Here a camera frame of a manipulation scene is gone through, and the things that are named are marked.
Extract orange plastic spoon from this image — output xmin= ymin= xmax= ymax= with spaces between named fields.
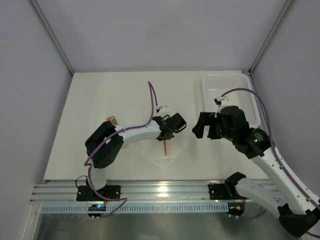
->
xmin=163 ymin=140 xmax=168 ymax=157

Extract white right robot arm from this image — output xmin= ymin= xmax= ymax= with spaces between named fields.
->
xmin=192 ymin=105 xmax=320 ymax=238

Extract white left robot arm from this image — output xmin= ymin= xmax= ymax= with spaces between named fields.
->
xmin=84 ymin=113 xmax=187 ymax=191

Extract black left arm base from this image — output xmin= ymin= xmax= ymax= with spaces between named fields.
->
xmin=74 ymin=175 xmax=121 ymax=202

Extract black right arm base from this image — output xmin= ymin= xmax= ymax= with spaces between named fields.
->
xmin=207 ymin=172 xmax=247 ymax=200

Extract white paper napkin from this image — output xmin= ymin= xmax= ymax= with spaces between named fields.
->
xmin=134 ymin=136 xmax=187 ymax=172

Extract white perforated plastic basket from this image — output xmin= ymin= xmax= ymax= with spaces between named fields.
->
xmin=192 ymin=73 xmax=261 ymax=128

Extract beige utensil case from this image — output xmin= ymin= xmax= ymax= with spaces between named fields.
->
xmin=106 ymin=115 xmax=118 ymax=126

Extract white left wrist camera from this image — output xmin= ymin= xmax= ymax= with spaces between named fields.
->
xmin=155 ymin=105 xmax=170 ymax=113

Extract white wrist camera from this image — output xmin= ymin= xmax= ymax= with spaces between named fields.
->
xmin=155 ymin=105 xmax=170 ymax=113
xmin=214 ymin=96 xmax=233 ymax=110

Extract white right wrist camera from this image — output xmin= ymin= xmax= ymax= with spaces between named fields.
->
xmin=214 ymin=96 xmax=233 ymax=110

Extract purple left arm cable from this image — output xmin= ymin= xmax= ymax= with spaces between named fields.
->
xmin=83 ymin=80 xmax=158 ymax=226

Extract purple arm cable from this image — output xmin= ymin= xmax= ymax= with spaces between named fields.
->
xmin=83 ymin=80 xmax=158 ymax=226
xmin=219 ymin=87 xmax=320 ymax=238

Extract aluminium front rail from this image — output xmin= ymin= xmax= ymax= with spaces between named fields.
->
xmin=29 ymin=178 xmax=224 ymax=203

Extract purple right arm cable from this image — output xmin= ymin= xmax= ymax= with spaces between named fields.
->
xmin=219 ymin=87 xmax=320 ymax=238

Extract right aluminium frame post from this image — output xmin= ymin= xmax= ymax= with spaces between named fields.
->
xmin=248 ymin=0 xmax=296 ymax=76

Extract aluminium frame post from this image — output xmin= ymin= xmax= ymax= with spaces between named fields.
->
xmin=29 ymin=0 xmax=75 ymax=76
xmin=248 ymin=0 xmax=296 ymax=76

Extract slotted white cable duct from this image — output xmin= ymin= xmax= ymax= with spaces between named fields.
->
xmin=41 ymin=202 xmax=229 ymax=214

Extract left aluminium frame post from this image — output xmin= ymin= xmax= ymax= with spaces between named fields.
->
xmin=29 ymin=0 xmax=75 ymax=76

